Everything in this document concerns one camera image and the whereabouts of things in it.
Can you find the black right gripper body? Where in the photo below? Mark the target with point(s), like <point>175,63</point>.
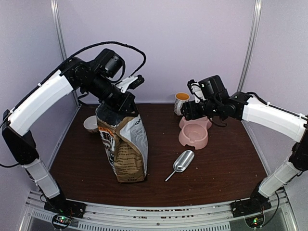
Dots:
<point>190,109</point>

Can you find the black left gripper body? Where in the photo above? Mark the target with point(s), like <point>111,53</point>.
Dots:
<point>116,104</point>

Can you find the pink double pet bowl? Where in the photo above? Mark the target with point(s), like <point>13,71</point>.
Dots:
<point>194,133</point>

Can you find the brown pet food bag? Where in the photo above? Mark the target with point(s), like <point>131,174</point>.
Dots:
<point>125,142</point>

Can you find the metal food scoop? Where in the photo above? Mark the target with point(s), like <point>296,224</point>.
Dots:
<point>182,162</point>

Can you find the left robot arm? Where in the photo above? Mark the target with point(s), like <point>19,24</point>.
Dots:
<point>92,77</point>

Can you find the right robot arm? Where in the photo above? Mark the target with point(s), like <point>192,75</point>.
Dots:
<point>250,107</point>

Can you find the floral mug yellow inside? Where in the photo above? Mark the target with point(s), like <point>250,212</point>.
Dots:
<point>180,99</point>

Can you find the white ceramic bowl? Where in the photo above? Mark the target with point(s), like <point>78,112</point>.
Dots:
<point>90,124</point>

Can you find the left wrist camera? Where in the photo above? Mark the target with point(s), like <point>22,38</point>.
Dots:
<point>130,83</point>

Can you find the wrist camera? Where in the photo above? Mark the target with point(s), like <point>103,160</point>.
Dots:
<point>211,88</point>
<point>130,83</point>

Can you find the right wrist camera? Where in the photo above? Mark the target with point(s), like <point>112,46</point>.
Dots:
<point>211,88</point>

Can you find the right aluminium wall post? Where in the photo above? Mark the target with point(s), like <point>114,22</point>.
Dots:
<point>251,43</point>

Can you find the aluminium wall post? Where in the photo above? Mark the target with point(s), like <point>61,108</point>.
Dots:
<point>251,43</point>
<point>58,28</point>

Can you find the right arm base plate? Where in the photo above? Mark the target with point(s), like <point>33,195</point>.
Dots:
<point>248,206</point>

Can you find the aluminium front rail frame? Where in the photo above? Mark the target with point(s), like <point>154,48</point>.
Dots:
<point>210,217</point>

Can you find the left aluminium wall post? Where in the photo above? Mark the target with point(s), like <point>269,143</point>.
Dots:
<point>58,28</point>

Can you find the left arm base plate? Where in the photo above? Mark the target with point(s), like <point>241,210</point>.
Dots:
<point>71,209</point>

